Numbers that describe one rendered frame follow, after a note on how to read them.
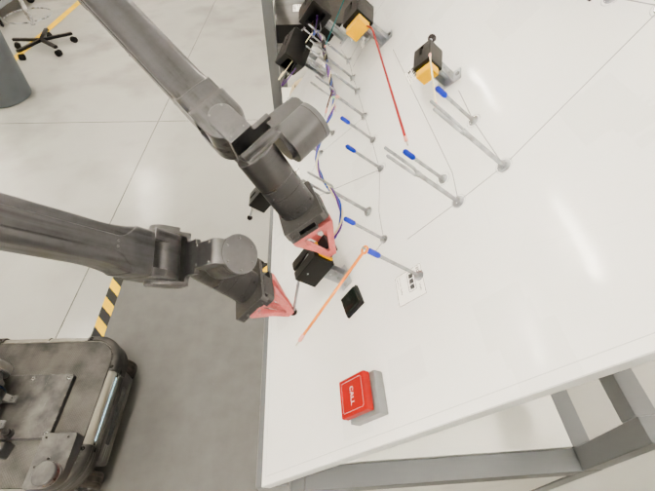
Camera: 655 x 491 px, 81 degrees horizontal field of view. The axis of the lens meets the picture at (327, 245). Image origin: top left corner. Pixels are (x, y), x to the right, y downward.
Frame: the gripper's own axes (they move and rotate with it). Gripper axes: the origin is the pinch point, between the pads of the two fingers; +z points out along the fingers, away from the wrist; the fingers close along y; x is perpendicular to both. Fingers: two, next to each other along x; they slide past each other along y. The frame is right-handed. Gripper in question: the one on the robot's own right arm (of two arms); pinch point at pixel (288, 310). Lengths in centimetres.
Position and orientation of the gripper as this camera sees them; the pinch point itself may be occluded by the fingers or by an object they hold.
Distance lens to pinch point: 70.5
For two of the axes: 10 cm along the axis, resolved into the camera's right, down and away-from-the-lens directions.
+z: 6.8, 5.0, 5.4
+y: -2.0, -5.8, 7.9
